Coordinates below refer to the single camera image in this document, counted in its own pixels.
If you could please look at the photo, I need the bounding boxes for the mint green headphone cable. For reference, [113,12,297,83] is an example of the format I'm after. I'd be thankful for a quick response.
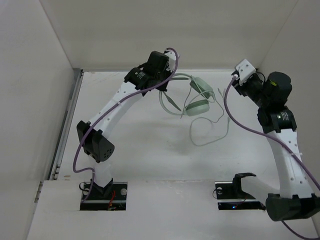
[184,76,232,147]

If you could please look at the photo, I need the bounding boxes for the mint green headphones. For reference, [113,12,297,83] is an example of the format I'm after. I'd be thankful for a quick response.
[158,72,217,118]

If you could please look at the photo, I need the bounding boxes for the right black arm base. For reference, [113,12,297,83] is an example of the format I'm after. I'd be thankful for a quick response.
[212,181,266,211]

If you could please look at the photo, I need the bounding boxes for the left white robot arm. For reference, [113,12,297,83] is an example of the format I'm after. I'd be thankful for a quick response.
[76,48,179,199]

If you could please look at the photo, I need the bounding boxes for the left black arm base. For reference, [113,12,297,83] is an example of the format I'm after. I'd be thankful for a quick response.
[79,182,128,211]

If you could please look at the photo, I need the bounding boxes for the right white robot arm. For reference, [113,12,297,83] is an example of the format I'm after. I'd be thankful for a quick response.
[231,71,320,222]

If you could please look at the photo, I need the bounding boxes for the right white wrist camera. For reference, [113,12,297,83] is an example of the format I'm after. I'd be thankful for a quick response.
[231,59,257,86]

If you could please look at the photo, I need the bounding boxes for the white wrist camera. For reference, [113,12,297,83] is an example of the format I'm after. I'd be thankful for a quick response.
[231,59,257,86]
[164,48,180,73]

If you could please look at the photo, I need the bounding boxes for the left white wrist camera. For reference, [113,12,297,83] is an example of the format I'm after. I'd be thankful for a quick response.
[164,48,180,73]

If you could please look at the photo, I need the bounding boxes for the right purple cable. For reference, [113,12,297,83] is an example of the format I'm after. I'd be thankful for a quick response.
[223,74,320,240]

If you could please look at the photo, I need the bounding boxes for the purple cable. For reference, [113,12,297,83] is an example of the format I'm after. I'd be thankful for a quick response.
[223,74,320,240]
[72,46,181,202]

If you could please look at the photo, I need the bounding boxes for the left aluminium rail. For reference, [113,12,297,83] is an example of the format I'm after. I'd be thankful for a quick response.
[46,68,84,180]

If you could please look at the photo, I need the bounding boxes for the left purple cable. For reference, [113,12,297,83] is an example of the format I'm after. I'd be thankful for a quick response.
[72,46,181,202]

